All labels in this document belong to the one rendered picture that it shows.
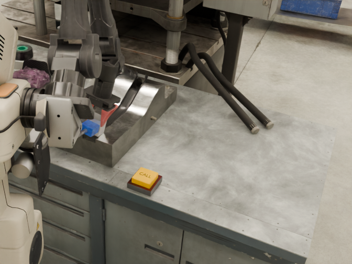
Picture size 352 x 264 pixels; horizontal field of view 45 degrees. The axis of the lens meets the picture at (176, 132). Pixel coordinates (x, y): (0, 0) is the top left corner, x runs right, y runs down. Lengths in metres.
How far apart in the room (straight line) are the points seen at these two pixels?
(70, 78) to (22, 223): 0.39
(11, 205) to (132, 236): 0.52
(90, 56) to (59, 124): 0.17
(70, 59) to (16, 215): 0.40
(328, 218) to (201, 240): 1.31
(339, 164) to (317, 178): 1.56
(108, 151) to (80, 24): 0.49
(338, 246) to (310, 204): 1.10
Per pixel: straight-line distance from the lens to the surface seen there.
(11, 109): 0.88
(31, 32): 2.41
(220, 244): 1.34
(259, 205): 1.30
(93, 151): 1.37
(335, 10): 4.93
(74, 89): 0.91
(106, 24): 1.18
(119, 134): 1.36
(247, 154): 1.48
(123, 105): 1.51
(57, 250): 1.82
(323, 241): 2.43
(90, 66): 0.96
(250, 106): 1.68
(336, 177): 2.89
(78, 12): 0.98
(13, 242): 1.13
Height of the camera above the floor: 1.66
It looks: 34 degrees down
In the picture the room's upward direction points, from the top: 5 degrees clockwise
